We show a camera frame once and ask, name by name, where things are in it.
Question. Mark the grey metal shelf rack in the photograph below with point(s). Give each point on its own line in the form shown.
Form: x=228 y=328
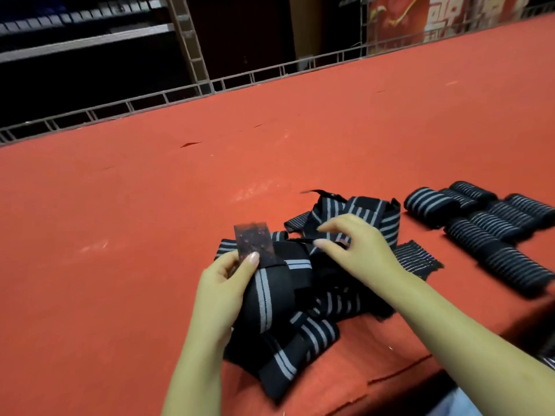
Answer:
x=86 y=41

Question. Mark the red felt table cover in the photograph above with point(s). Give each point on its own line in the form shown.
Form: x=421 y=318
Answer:
x=173 y=190

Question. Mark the person's right hand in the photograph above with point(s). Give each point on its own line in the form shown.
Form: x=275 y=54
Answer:
x=368 y=255

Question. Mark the person's left hand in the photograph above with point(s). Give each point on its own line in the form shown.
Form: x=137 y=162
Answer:
x=216 y=298

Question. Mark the person's left thumb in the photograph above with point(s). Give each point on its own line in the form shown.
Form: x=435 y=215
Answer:
x=250 y=269

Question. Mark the blue jeans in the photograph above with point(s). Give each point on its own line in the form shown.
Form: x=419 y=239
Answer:
x=453 y=405

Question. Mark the person's right forearm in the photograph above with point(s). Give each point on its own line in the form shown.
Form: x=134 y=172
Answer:
x=468 y=342

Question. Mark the red and gold banner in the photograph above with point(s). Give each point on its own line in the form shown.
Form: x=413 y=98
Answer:
x=446 y=15

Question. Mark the person's left forearm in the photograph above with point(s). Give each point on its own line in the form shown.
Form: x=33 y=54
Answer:
x=195 y=379

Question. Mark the person's right thumb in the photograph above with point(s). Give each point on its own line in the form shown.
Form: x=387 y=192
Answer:
x=329 y=249

